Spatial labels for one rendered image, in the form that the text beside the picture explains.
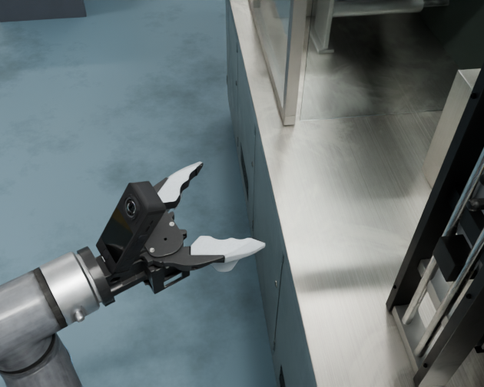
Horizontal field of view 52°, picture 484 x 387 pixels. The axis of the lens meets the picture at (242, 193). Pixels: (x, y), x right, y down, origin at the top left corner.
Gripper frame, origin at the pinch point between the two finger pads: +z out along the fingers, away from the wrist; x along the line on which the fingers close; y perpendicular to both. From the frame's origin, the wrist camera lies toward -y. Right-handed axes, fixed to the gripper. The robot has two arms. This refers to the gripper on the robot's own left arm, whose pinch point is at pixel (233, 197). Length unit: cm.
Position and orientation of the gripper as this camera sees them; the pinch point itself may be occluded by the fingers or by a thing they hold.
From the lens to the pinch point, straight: 63.9
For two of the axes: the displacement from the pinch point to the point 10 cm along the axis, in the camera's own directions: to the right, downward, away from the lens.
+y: -0.8, 6.0, 8.0
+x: 5.5, 6.9, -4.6
